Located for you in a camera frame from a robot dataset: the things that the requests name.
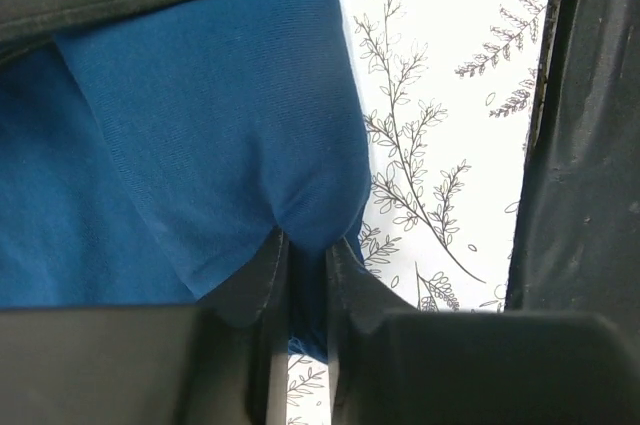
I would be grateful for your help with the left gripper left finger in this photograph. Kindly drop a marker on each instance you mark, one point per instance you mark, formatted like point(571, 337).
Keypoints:
point(220, 361)

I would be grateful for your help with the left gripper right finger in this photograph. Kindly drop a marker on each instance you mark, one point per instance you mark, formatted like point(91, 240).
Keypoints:
point(390, 363)

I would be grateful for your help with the blue t shirt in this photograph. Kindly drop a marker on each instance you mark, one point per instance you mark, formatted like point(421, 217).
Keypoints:
point(145, 162)

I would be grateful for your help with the floral table mat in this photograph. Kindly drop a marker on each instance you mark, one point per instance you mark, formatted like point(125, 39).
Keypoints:
point(447, 89)

